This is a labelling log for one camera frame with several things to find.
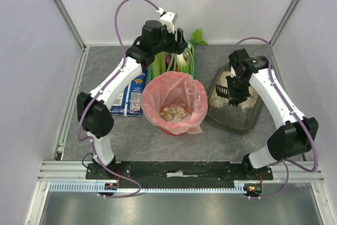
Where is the black litter scoop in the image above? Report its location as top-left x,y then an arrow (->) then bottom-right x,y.
215,84 -> 229,99

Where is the pink plastic bag liner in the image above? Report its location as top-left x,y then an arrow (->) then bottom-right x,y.
141,71 -> 209,135

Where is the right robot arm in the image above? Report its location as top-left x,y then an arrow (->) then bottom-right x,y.
226,49 -> 319,171

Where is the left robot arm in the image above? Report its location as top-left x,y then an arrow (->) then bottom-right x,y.
76,20 -> 188,175

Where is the dark translucent litter box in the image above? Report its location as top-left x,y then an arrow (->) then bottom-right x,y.
207,64 -> 263,134

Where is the green long beans bundle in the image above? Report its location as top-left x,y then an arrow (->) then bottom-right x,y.
166,42 -> 195,77

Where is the white bok choy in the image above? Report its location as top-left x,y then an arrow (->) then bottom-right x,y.
175,53 -> 191,74

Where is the purple onion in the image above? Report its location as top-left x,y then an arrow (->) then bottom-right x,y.
165,54 -> 172,65

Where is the green leaf sprig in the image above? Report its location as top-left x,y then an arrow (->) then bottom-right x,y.
190,28 -> 208,45

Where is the green vegetable tray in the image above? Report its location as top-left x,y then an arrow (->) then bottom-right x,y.
149,49 -> 197,80

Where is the green lettuce leaf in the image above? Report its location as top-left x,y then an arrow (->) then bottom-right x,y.
152,52 -> 166,78

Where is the blue Doritos chip bag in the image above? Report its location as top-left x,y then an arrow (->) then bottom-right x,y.
110,70 -> 147,117

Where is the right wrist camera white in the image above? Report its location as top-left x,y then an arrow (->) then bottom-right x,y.
231,67 -> 236,77

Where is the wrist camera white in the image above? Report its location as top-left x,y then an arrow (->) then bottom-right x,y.
231,67 -> 236,77
156,7 -> 178,33

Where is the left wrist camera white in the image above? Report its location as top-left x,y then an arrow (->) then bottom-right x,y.
156,7 -> 178,33

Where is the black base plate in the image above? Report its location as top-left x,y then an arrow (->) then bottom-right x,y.
85,160 -> 273,189

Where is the white cable duct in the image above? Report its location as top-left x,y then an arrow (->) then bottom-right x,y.
49,182 -> 256,193

